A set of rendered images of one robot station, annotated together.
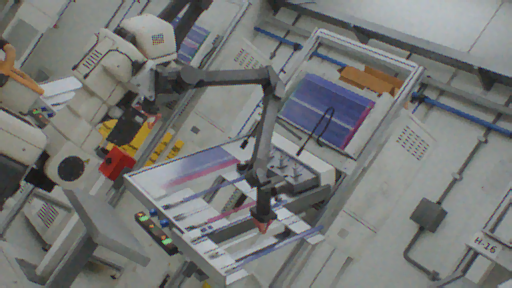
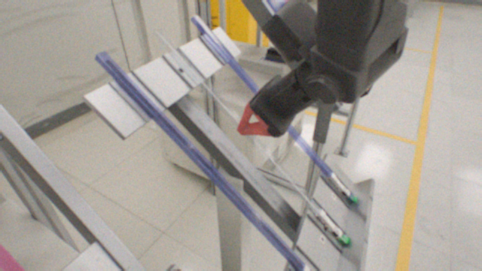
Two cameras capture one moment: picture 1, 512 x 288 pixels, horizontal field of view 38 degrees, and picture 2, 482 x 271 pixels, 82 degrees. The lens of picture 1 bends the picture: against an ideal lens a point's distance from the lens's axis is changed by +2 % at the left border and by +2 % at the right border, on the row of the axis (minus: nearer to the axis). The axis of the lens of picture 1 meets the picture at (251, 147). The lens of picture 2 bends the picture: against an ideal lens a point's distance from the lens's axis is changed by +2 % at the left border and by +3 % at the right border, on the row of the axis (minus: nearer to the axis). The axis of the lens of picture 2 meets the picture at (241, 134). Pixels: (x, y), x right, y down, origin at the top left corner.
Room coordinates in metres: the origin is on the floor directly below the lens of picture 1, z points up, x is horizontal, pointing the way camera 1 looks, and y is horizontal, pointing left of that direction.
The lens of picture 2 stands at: (2.94, 0.16, 1.20)
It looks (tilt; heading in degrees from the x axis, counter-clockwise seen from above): 36 degrees down; 252
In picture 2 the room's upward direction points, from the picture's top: straight up
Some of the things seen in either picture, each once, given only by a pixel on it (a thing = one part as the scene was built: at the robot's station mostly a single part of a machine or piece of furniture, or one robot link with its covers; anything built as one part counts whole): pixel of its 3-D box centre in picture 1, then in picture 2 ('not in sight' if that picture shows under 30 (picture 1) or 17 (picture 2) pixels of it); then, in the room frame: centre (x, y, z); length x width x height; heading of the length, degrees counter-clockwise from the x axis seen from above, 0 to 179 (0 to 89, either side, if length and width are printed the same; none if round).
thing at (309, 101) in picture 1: (330, 113); not in sight; (3.51, -0.23, 1.52); 0.51 x 0.13 x 0.27; 40
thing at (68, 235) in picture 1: (83, 213); not in sight; (3.88, 0.54, 0.39); 0.24 x 0.24 x 0.78; 40
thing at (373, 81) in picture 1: (381, 85); not in sight; (3.78, -0.38, 1.82); 0.68 x 0.30 x 0.20; 40
